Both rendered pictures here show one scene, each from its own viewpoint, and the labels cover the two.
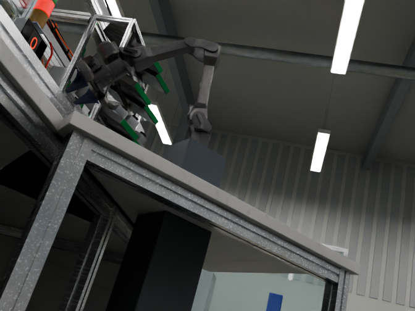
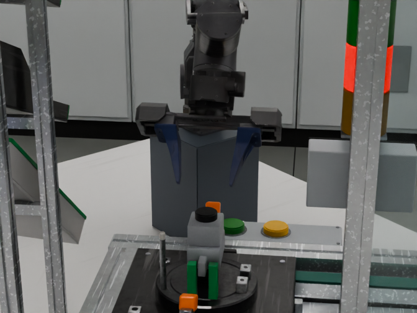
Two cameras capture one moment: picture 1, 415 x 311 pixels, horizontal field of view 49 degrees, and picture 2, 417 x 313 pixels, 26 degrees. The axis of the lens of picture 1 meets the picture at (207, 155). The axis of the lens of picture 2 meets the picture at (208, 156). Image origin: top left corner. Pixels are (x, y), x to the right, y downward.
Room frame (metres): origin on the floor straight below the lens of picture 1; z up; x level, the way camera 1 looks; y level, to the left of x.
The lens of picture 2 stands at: (1.44, 1.52, 1.61)
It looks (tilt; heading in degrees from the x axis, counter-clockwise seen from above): 22 degrees down; 263
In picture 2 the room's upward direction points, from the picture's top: straight up
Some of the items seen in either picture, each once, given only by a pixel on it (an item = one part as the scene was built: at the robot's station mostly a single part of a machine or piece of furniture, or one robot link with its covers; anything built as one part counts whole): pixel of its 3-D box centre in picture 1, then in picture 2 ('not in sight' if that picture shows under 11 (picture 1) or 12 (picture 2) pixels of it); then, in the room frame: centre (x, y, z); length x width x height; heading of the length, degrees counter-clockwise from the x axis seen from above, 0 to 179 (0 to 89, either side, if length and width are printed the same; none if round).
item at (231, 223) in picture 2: not in sight; (231, 228); (1.25, 0.24, 0.96); 0.04 x 0.04 x 0.02
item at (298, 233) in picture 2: not in sight; (275, 248); (1.18, 0.26, 0.93); 0.21 x 0.07 x 0.06; 166
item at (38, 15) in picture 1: (37, 20); (365, 109); (1.16, 0.61, 1.28); 0.05 x 0.05 x 0.05
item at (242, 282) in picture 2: not in sight; (242, 284); (1.27, 0.48, 1.00); 0.02 x 0.01 x 0.02; 76
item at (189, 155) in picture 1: (186, 182); (204, 179); (1.27, 0.04, 0.96); 0.14 x 0.14 x 0.20; 32
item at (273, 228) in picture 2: not in sight; (275, 230); (1.18, 0.26, 0.96); 0.04 x 0.04 x 0.02
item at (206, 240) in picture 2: not in sight; (205, 238); (1.32, 0.46, 1.06); 0.08 x 0.04 x 0.07; 77
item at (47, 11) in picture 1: (43, 8); (368, 65); (1.16, 0.61, 1.33); 0.05 x 0.05 x 0.05
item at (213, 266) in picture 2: not in sight; (213, 281); (1.31, 0.49, 1.01); 0.01 x 0.01 x 0.05; 76
